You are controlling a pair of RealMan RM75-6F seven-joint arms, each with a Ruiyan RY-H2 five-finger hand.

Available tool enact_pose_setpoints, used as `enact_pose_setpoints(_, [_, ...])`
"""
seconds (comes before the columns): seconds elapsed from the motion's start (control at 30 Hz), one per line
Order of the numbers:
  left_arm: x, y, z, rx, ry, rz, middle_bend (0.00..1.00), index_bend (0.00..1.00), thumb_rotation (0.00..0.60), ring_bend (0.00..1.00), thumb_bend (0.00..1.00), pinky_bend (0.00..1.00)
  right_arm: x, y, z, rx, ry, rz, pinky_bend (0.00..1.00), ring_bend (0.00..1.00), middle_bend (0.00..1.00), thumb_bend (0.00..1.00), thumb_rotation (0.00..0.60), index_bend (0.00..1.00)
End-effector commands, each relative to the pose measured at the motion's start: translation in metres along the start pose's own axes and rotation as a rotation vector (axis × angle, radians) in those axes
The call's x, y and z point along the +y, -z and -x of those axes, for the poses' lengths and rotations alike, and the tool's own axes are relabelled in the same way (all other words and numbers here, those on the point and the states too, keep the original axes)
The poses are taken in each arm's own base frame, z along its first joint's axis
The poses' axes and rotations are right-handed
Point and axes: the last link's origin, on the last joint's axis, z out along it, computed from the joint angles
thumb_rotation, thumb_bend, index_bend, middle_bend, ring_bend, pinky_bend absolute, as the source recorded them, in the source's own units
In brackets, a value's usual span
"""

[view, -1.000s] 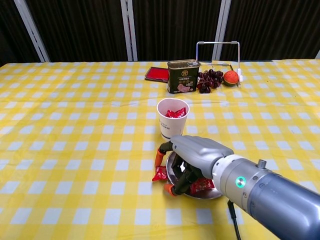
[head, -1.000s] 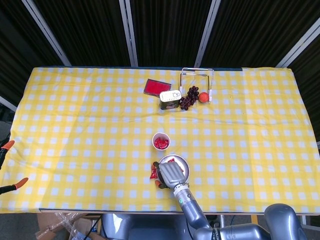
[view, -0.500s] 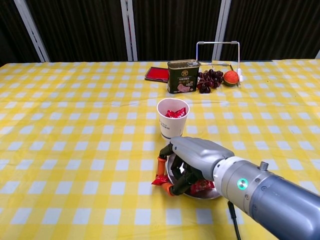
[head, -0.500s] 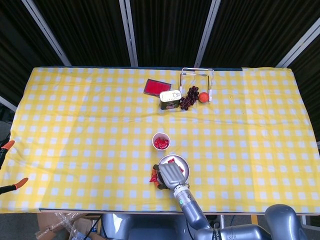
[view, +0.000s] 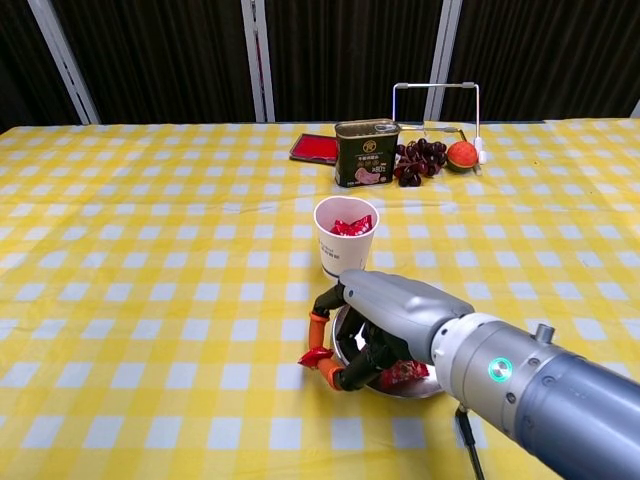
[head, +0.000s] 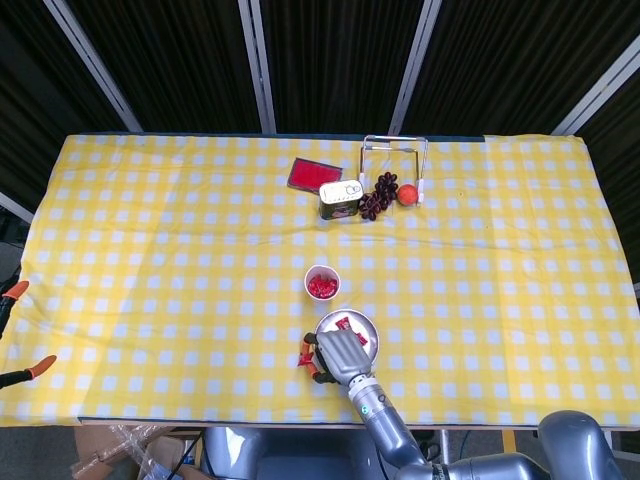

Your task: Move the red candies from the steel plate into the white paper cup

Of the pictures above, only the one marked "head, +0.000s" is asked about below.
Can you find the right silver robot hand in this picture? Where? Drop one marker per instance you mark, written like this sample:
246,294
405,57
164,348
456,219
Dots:
345,355

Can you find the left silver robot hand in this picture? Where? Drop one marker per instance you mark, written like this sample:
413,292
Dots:
15,292

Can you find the red candy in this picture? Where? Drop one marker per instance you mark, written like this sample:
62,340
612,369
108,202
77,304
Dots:
344,323
305,358
361,340
314,283
327,281
324,291

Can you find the round metal plate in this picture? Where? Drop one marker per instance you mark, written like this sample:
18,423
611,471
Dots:
367,327

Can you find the white paper cup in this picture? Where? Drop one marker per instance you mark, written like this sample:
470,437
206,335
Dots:
322,298

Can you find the grey robot torso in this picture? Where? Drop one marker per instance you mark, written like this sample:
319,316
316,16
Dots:
310,455

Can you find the luncheon meat tin can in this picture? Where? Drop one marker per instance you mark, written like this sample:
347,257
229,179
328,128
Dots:
340,197

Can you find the brown cardboard box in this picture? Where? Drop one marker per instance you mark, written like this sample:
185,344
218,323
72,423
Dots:
92,442

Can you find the dark purple grape bunch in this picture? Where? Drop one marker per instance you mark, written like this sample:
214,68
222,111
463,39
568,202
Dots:
382,187

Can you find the orange red round fruit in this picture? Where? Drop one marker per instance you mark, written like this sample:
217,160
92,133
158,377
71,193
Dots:
407,195

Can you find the yellow white checked tablecloth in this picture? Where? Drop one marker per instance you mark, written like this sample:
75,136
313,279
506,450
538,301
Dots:
200,250

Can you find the red rectangular tray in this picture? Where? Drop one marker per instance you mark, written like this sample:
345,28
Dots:
312,175

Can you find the black curtain panel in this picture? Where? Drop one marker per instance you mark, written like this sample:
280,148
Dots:
30,100
340,60
175,60
625,175
500,60

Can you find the white partition post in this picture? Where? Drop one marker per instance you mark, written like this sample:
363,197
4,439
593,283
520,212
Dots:
415,65
257,65
15,206
595,87
95,65

